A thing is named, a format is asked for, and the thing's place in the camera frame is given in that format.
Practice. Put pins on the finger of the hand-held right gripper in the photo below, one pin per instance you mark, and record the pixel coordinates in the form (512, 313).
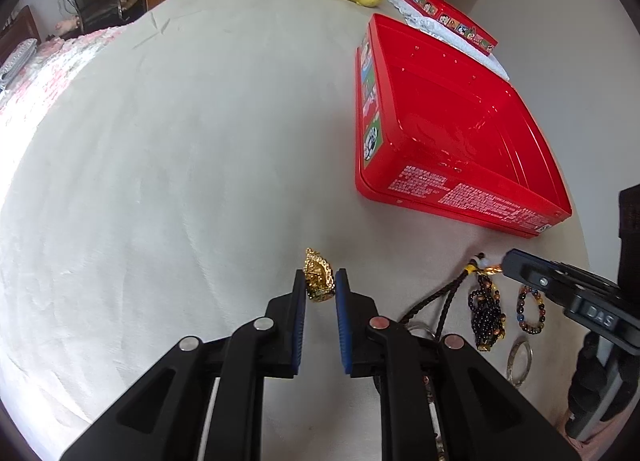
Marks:
(525, 273)

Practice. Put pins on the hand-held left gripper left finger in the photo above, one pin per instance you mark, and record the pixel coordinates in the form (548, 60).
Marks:
(301, 321)

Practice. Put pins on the silver bangle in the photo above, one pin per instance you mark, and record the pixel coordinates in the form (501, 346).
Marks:
(417, 325)
(510, 366)

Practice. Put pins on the person's right hand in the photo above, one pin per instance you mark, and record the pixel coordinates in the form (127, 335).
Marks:
(595, 381)

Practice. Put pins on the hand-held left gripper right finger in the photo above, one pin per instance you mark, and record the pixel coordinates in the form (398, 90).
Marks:
(341, 321)

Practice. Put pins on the grey patterned pillow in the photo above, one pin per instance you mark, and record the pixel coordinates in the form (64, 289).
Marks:
(15, 61)

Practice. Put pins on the wooden headboard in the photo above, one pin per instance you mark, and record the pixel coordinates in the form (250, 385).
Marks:
(20, 26)

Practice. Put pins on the gold pendant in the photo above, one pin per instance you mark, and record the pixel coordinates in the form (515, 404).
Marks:
(320, 276)

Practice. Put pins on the pink floral blanket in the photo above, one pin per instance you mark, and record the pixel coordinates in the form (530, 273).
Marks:
(45, 66)

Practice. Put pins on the pink plush toy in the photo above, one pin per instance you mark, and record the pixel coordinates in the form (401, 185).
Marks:
(67, 25)

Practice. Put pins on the red tin box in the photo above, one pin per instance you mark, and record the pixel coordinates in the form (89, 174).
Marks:
(450, 106)

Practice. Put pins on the white lace cloth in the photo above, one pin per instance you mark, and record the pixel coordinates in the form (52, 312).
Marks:
(492, 66)

